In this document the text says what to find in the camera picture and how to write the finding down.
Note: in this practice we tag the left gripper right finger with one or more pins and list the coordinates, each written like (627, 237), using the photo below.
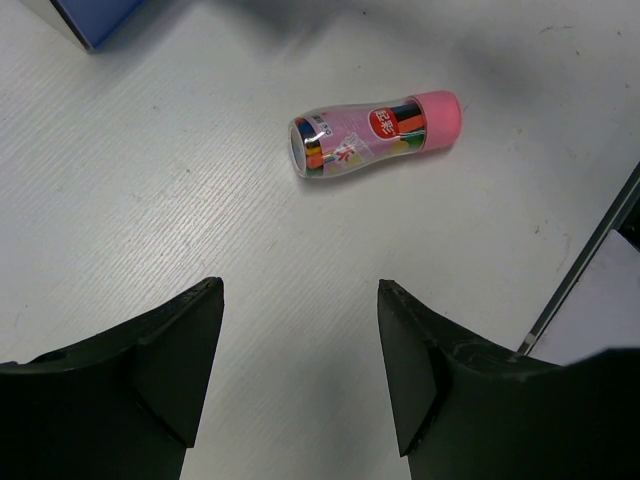
(467, 408)

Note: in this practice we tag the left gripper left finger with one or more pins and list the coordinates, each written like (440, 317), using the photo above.
(123, 404)

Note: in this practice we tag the pink cap clear tube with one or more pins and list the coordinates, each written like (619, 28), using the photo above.
(335, 140)

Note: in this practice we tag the large blue-violet drawer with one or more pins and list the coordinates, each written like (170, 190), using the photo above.
(93, 22)

